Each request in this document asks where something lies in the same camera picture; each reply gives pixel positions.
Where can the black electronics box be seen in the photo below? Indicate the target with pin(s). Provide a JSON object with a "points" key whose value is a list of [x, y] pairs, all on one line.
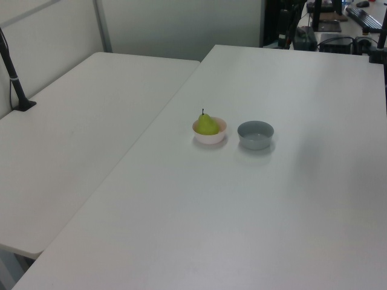
{"points": [[335, 43]]}

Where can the grey bowl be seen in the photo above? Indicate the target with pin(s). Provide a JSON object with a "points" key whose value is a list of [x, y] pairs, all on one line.
{"points": [[255, 142]]}

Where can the pink bowl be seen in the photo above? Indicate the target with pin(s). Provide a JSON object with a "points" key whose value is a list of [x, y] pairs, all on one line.
{"points": [[210, 139]]}

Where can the black camera pole with base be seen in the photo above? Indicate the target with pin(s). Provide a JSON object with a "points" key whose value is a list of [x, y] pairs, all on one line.
{"points": [[16, 87]]}

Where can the silver black metal fixture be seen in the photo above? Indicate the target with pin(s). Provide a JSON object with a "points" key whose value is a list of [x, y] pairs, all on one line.
{"points": [[361, 43]]}

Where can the black computer keyboard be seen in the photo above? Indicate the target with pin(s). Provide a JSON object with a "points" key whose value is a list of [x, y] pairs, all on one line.
{"points": [[364, 16]]}

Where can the green apple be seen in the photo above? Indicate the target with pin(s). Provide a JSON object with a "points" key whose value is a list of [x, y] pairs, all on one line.
{"points": [[207, 127]]}

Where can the black computer mouse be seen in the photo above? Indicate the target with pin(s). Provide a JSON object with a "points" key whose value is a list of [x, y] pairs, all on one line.
{"points": [[362, 4]]}

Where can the black pole with table clamp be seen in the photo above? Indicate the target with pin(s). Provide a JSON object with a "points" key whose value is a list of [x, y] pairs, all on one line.
{"points": [[376, 54]]}

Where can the black frame stand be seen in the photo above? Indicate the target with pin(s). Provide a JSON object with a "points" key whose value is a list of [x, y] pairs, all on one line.
{"points": [[317, 15]]}

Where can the dark device with green part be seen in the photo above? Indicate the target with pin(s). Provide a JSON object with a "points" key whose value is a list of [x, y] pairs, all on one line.
{"points": [[305, 37]]}

